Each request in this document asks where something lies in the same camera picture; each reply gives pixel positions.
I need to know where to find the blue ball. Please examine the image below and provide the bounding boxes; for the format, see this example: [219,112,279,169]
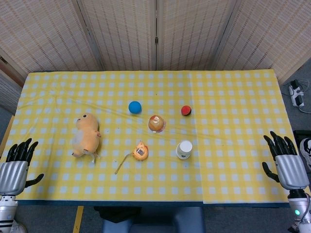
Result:
[128,100,142,115]

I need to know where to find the wrapped bread bun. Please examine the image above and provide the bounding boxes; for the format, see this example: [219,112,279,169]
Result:
[148,115,167,133]

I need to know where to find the white cable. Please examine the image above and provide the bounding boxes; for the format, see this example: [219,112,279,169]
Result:
[298,80,311,114]

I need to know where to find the orange toy tape measure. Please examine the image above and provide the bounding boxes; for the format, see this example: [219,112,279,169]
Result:
[114,140,150,175]

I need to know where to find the yellow plush animal toy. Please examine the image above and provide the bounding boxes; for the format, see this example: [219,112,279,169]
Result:
[71,113,102,164]

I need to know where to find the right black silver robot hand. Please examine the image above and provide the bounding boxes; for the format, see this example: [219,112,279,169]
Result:
[262,131,310,190]

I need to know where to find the yellow floor tape strip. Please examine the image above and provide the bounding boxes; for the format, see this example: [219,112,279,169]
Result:
[72,205,85,233]

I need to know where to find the black white shoe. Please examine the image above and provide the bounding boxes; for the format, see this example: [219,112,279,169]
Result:
[299,137,311,171]

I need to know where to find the woven folding screen panel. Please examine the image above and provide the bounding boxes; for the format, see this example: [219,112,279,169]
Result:
[156,0,235,71]
[0,0,104,76]
[213,0,311,83]
[77,0,158,71]
[0,69,23,115]

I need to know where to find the large yellow checked tablecloth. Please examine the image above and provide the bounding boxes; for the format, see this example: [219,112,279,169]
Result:
[0,71,204,201]

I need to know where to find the white power strip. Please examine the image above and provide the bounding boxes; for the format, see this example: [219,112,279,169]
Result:
[288,79,306,108]

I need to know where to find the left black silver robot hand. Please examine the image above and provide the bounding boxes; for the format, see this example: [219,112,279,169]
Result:
[0,138,45,196]

